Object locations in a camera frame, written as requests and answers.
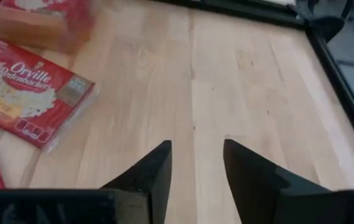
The black frame corner bracket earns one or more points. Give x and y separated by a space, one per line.
327 28

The orange wooden basket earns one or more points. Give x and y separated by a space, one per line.
24 31

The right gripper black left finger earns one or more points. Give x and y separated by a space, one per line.
155 174

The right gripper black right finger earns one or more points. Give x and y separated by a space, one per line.
251 186

